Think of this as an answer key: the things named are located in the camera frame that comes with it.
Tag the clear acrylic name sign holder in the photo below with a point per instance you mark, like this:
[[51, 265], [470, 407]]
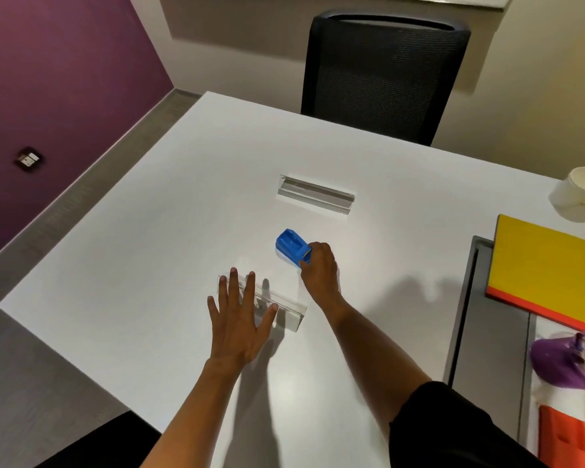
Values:
[[317, 194], [288, 311]]

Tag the person's black right sleeve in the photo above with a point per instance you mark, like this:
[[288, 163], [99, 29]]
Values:
[[448, 428]]

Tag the person's left hand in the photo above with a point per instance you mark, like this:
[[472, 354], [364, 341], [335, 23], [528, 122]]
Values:
[[236, 336]]

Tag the person's left forearm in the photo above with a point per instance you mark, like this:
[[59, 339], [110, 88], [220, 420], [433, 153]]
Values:
[[195, 419]]

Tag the blue tape dispenser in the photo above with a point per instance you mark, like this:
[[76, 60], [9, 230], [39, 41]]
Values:
[[290, 246]]

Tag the red stapler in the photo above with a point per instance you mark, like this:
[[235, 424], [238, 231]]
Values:
[[563, 438]]

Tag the purple mesh pen cup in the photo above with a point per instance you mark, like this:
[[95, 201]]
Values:
[[556, 360]]

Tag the person's right forearm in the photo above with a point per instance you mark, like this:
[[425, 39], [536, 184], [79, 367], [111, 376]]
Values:
[[370, 355]]

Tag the black wall socket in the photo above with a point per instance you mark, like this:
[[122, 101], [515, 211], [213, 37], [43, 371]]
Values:
[[28, 159]]

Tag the person's right hand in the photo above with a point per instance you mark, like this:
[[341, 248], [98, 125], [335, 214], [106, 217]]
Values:
[[322, 277]]

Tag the black mesh office chair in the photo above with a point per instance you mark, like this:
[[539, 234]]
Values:
[[385, 77], [102, 443]]

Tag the yellow notepad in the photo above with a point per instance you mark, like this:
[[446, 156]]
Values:
[[536, 268]]

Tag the white paper cup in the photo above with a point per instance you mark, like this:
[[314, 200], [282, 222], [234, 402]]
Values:
[[577, 192]]

